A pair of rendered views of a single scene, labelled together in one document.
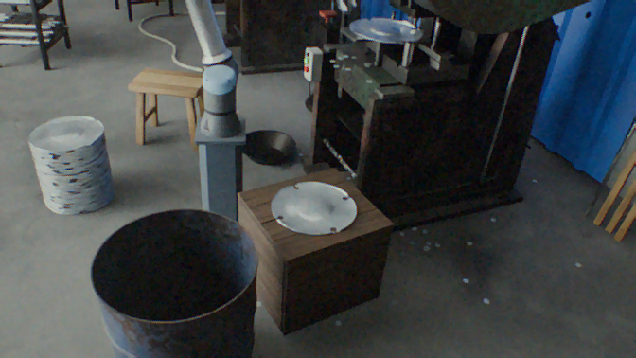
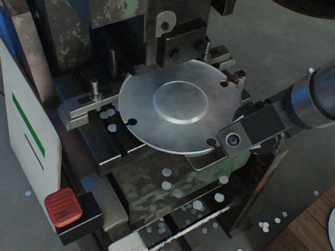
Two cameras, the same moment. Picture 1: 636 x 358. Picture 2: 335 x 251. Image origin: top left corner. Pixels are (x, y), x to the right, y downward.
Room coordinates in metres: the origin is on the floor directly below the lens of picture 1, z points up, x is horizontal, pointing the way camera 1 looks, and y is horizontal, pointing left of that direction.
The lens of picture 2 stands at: (2.15, 0.33, 1.41)
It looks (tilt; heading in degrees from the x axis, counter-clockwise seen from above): 53 degrees down; 260
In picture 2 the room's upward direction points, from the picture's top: 7 degrees clockwise
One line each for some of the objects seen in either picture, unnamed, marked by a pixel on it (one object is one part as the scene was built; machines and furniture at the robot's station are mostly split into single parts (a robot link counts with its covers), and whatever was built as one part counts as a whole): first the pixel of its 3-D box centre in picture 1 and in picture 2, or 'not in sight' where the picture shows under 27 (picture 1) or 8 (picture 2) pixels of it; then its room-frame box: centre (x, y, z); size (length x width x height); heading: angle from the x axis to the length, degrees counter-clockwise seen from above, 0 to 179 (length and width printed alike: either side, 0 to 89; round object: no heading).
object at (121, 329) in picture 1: (184, 320); not in sight; (0.96, 0.35, 0.24); 0.42 x 0.42 x 0.48
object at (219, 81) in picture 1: (220, 87); not in sight; (1.71, 0.40, 0.62); 0.13 x 0.12 x 0.14; 8
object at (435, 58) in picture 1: (434, 49); (207, 54); (1.94, -0.39, 0.76); 0.17 x 0.06 x 0.10; 26
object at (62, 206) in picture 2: (327, 21); (65, 212); (2.29, 0.04, 0.72); 0.07 x 0.06 x 0.08; 116
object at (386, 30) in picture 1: (385, 29); (180, 101); (2.04, -0.20, 0.78); 0.29 x 0.29 x 0.01
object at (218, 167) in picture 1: (222, 177); not in sight; (1.70, 0.40, 0.23); 0.19 x 0.19 x 0.45; 11
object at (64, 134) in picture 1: (66, 133); not in sight; (1.79, 1.07, 0.32); 0.29 x 0.29 x 0.01
